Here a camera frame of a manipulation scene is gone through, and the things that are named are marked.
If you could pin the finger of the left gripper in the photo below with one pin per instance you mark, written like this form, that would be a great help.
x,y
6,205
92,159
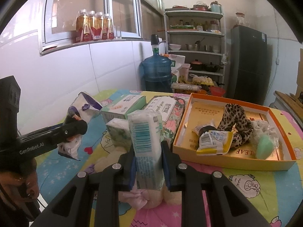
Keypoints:
x,y
68,131

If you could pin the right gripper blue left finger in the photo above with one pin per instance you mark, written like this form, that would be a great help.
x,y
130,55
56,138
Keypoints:
x,y
129,169

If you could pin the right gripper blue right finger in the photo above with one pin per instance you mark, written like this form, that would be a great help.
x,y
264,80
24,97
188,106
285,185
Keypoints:
x,y
170,162

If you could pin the white purple tissue pack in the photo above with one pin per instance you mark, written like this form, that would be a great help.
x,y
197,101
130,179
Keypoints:
x,y
85,108

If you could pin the white blue cotton pad pack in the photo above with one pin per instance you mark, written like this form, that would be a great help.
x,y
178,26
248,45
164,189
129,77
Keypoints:
x,y
146,131

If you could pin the leopard print scrunchie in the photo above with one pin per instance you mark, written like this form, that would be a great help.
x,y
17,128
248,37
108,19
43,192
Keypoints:
x,y
234,116

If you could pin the cream floral scrunchie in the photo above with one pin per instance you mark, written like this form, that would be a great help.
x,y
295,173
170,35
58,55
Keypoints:
x,y
262,127

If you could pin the mint green sponge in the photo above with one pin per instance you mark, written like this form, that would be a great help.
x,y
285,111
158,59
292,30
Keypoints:
x,y
265,148

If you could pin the beige plush bear toy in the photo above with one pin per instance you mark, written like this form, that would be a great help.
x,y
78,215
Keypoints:
x,y
138,198

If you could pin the floral wet wipes pack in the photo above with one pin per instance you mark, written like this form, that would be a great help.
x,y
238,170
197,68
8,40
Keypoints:
x,y
171,108

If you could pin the white green tissue box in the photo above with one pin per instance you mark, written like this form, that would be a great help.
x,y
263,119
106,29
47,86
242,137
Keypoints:
x,y
122,106

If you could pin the orange shallow cardboard box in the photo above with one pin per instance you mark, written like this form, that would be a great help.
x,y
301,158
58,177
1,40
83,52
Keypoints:
x,y
198,139

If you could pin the orange plastic basin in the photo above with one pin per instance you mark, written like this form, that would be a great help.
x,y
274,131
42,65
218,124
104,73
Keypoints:
x,y
217,91

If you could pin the egg tray in bag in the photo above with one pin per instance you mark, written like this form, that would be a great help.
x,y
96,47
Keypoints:
x,y
201,80

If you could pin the pink plastic container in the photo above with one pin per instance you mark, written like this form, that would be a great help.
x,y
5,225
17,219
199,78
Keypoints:
x,y
184,71

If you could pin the blue water jug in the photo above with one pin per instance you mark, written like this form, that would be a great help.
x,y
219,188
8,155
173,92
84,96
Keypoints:
x,y
157,72

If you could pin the red lidded black pot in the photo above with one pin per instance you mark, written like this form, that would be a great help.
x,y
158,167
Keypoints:
x,y
196,65

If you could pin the white sack bag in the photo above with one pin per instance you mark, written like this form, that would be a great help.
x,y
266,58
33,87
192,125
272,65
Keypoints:
x,y
177,63

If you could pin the black wok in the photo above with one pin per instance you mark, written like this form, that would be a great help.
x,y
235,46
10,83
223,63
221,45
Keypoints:
x,y
212,68

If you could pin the colourful cartoon bed sheet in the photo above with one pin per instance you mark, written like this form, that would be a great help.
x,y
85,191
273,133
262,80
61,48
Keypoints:
x,y
277,195

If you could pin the pack of orange drink bottles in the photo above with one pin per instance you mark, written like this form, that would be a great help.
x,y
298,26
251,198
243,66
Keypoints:
x,y
93,26

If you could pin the white ceramic bowl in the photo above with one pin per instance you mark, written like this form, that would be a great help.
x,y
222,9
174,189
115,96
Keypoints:
x,y
174,47

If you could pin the black water pump dispenser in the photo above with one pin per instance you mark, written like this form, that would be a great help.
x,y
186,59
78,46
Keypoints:
x,y
154,41

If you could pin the white metal shelf rack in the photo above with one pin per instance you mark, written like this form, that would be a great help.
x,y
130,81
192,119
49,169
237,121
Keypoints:
x,y
202,35

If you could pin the wooden cutting board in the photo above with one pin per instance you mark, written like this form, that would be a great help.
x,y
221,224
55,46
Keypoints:
x,y
291,105

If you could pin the dark grey refrigerator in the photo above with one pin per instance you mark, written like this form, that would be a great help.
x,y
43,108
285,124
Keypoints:
x,y
250,69

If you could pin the aluminium sliding window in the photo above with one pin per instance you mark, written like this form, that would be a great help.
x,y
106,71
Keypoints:
x,y
59,18

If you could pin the brown cardboard sheet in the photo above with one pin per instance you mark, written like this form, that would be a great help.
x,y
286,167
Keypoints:
x,y
300,75

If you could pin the glass jar red lid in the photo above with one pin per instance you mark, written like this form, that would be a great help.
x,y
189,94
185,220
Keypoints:
x,y
240,19

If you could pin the teal enamel pot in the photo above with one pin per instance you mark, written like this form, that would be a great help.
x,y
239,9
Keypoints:
x,y
216,7

